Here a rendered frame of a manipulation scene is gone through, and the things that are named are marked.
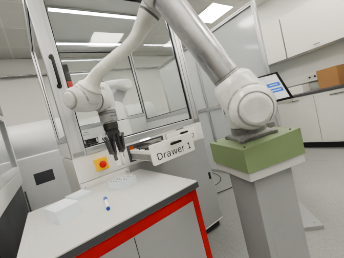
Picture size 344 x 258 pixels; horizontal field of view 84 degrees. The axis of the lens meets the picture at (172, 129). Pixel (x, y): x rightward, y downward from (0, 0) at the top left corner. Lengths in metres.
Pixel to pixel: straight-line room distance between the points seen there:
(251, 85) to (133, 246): 0.65
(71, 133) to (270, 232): 1.11
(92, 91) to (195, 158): 1.02
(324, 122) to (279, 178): 2.74
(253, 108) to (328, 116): 3.02
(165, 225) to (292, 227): 0.58
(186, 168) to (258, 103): 1.03
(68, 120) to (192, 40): 0.83
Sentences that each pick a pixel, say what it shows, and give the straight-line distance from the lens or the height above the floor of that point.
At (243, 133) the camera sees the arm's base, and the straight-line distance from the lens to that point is 0.90.
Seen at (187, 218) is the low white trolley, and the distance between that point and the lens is 0.85.
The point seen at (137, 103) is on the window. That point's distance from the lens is 1.39.
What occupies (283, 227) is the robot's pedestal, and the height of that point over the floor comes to 0.46.
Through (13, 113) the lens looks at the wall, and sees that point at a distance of 4.52.
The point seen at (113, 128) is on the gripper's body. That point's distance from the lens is 1.02.
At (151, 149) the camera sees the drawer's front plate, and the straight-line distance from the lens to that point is 1.00.
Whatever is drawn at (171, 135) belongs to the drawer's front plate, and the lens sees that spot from 1.45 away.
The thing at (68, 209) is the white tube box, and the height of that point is 0.80.
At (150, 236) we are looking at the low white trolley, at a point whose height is 0.65.
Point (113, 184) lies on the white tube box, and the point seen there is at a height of 0.79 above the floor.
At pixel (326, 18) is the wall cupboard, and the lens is 3.98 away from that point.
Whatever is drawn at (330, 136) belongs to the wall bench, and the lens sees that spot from 3.69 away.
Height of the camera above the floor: 1.05
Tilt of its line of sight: 4 degrees down
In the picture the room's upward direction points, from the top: 14 degrees counter-clockwise
